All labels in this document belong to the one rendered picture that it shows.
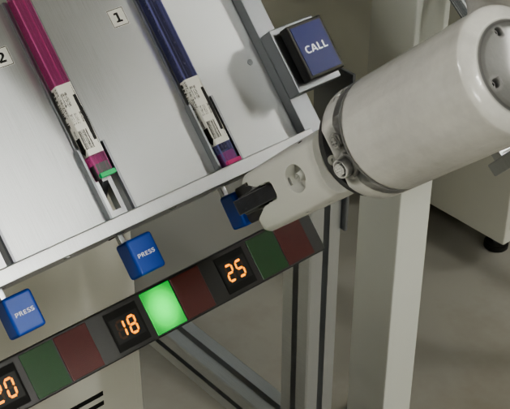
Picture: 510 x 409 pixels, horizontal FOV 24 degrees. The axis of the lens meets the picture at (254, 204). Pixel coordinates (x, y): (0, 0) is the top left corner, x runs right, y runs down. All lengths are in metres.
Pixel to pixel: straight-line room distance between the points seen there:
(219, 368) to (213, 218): 0.82
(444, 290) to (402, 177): 1.26
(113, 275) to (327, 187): 0.62
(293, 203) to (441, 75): 0.19
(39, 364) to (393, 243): 0.58
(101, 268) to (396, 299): 0.35
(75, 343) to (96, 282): 0.49
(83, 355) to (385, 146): 0.30
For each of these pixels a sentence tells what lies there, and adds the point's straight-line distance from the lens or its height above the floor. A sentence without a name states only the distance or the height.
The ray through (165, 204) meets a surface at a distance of 0.93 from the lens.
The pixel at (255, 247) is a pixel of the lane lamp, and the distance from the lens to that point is 0.99.
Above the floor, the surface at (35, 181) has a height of 0.76.
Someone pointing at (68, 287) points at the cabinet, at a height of 0.41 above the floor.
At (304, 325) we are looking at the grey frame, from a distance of 1.18.
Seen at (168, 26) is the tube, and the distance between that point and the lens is 1.00.
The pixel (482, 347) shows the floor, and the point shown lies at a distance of 1.93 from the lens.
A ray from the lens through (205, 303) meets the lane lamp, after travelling 0.96.
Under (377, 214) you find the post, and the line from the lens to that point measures 1.36.
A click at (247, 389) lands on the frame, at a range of 1.36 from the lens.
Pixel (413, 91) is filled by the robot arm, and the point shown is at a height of 0.90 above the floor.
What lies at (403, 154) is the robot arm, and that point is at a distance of 0.76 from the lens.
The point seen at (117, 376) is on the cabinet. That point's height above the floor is 0.24.
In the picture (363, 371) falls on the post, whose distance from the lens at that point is 1.52.
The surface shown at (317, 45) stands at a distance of 1.02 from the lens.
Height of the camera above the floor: 1.25
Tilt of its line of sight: 34 degrees down
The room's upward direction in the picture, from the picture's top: straight up
